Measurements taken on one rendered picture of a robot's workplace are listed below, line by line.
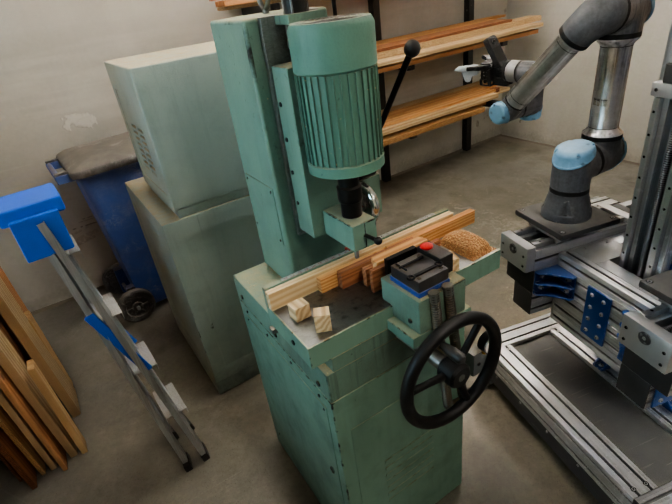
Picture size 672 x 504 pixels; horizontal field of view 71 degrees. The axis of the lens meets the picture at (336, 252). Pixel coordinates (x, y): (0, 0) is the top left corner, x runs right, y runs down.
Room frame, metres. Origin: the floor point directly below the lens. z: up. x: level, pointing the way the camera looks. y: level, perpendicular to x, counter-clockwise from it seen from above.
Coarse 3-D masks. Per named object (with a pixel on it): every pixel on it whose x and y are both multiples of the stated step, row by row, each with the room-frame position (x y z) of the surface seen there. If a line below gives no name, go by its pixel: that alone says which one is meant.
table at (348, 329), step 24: (480, 264) 1.02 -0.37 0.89; (336, 288) 0.98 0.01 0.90; (360, 288) 0.97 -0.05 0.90; (288, 312) 0.91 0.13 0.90; (312, 312) 0.90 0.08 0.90; (336, 312) 0.88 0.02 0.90; (360, 312) 0.87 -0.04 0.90; (384, 312) 0.87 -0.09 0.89; (288, 336) 0.86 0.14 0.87; (312, 336) 0.81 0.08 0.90; (336, 336) 0.80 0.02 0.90; (360, 336) 0.83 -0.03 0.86; (408, 336) 0.80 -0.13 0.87; (312, 360) 0.77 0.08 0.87
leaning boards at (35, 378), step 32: (0, 288) 1.62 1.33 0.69; (0, 320) 1.82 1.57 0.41; (32, 320) 1.75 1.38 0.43; (0, 352) 1.33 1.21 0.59; (32, 352) 1.56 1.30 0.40; (0, 384) 1.27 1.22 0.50; (32, 384) 1.40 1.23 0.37; (64, 384) 1.62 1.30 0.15; (0, 416) 1.28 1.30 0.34; (32, 416) 1.31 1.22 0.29; (64, 416) 1.36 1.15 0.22; (0, 448) 1.21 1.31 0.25; (32, 448) 1.32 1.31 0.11; (64, 448) 1.34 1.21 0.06; (32, 480) 1.23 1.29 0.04
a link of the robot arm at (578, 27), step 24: (600, 0) 1.34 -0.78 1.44; (624, 0) 1.33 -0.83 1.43; (576, 24) 1.35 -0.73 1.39; (600, 24) 1.32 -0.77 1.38; (552, 48) 1.41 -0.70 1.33; (576, 48) 1.36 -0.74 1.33; (528, 72) 1.48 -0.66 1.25; (552, 72) 1.42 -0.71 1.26; (528, 96) 1.49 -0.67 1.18; (504, 120) 1.53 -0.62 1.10
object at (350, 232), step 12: (324, 216) 1.09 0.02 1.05; (336, 216) 1.04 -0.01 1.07; (360, 216) 1.02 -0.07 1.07; (372, 216) 1.02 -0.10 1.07; (336, 228) 1.04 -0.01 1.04; (348, 228) 0.99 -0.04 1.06; (360, 228) 0.98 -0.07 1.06; (372, 228) 1.00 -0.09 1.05; (348, 240) 0.99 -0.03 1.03; (360, 240) 0.98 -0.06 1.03
